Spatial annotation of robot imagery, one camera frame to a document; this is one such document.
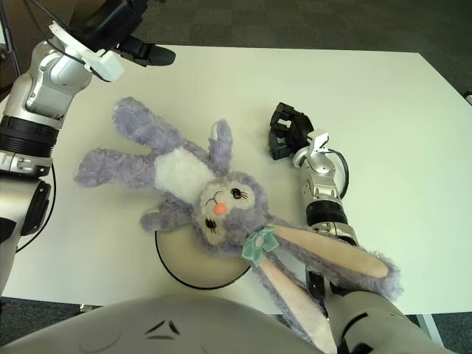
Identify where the cream plate with black rim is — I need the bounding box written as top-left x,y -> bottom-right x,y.
153,228 -> 251,291

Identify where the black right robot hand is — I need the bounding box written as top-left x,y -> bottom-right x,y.
268,102 -> 316,162

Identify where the purple plush bunny doll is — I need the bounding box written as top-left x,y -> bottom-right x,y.
73,96 -> 403,351

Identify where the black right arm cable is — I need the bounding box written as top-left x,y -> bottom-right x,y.
327,147 -> 350,200

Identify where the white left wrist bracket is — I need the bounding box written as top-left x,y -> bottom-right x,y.
47,21 -> 125,83

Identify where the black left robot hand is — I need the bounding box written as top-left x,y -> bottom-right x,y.
68,0 -> 177,67

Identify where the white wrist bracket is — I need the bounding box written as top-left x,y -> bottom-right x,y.
306,129 -> 330,156
47,21 -> 125,83

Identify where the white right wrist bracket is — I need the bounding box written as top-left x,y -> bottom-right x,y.
306,129 -> 330,156

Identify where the white table leg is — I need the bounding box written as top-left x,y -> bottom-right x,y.
416,313 -> 445,350

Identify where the grey robot torso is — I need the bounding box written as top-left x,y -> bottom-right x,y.
0,289 -> 447,354

